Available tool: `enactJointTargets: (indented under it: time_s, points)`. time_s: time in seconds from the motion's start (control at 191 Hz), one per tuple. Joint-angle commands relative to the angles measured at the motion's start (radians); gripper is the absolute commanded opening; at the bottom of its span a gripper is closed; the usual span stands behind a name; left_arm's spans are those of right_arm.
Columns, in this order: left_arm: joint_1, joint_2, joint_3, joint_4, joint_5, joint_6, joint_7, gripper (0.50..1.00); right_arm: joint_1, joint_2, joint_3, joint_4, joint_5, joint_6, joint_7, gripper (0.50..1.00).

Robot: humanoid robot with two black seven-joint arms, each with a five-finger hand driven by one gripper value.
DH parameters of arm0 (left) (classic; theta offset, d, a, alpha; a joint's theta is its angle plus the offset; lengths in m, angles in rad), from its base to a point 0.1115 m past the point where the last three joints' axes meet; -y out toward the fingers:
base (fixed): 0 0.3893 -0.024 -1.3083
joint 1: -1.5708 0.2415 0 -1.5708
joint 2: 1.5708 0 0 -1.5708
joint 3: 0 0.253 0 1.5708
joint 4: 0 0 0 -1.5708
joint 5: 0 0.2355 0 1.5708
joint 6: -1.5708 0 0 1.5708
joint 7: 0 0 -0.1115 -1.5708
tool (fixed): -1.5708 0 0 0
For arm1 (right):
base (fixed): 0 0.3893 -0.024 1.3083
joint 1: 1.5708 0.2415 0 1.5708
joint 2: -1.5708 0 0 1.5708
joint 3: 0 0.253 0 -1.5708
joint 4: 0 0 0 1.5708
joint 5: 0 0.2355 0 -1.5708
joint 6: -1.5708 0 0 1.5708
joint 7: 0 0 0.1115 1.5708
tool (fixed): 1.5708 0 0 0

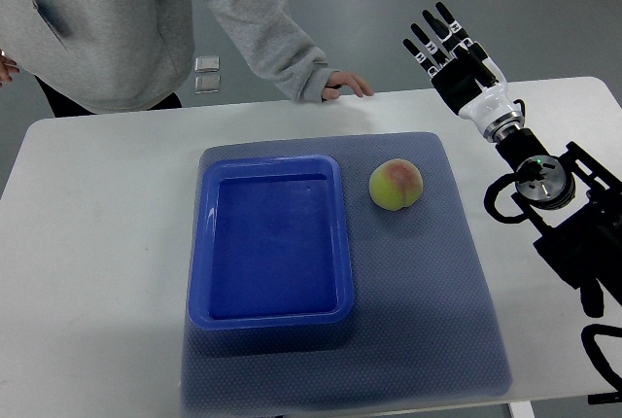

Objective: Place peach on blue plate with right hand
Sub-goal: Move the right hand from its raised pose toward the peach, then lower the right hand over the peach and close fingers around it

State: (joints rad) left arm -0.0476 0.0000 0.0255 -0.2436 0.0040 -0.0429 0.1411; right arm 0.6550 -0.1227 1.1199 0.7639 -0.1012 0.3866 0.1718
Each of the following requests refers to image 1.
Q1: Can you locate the white table leg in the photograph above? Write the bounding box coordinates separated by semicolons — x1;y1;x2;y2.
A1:
508;401;536;418

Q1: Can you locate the blue grey mesh mat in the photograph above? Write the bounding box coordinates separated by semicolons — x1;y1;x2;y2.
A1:
181;132;512;417

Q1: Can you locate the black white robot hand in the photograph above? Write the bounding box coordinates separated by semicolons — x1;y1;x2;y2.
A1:
402;2;525;144

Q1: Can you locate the lower metal floor plate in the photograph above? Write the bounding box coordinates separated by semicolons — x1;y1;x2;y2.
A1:
194;75;221;94

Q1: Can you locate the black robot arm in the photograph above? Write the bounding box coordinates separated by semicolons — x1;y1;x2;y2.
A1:
483;126;621;404

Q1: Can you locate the grey hoodie sleeve forearm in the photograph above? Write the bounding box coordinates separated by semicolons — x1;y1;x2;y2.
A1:
206;0;338;102

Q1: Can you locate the person's hand on table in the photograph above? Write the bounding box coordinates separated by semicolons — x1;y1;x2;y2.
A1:
322;71;374;101

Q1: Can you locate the yellow red peach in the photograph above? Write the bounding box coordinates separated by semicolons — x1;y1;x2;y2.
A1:
368;158;424;211

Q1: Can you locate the blue plastic tray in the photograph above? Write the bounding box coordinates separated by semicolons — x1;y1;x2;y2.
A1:
188;155;354;331

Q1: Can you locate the metal floor plate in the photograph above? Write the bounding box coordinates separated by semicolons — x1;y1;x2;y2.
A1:
194;55;220;73
194;75;221;94

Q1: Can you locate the upper metal floor plate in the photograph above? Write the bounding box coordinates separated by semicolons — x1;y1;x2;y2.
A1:
194;55;220;73

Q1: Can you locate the person's other hand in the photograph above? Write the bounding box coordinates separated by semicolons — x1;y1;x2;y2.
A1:
0;50;20;87

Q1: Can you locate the grey hoodie torso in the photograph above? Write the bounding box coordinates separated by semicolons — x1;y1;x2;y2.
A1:
1;0;193;114

